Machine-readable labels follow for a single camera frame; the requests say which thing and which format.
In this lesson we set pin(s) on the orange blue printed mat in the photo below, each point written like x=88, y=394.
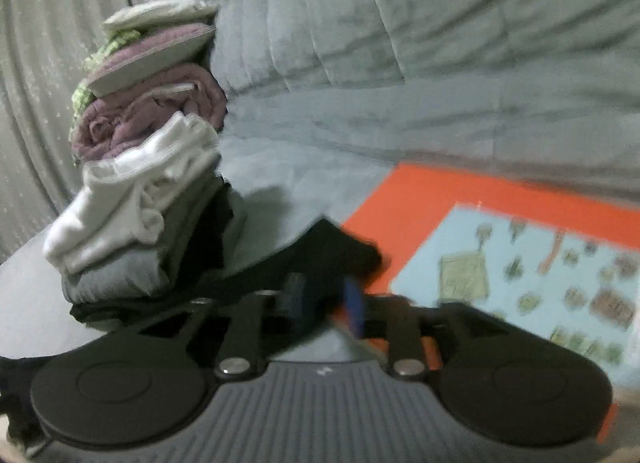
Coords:
x=400, y=193

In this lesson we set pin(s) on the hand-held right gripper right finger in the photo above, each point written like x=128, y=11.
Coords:
x=354, y=310

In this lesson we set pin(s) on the green patterned cloth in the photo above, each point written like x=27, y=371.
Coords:
x=97, y=60

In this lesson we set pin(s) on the grey sofa backrest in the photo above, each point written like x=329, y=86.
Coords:
x=425, y=33

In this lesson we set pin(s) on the cream cloth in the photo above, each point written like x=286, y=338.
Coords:
x=155, y=13

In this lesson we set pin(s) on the folded white garment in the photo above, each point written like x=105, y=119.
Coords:
x=135, y=193

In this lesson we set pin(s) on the folded black garment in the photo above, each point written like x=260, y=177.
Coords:
x=210, y=223

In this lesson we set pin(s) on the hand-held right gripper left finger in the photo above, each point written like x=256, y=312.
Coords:
x=295, y=300

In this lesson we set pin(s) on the grey star-print curtain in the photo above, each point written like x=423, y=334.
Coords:
x=45, y=43

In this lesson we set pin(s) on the folded grey garment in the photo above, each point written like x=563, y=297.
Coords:
x=150, y=263

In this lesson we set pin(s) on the pink quilt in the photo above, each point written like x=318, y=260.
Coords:
x=165, y=103

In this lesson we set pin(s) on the dark cloth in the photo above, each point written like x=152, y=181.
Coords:
x=335, y=248

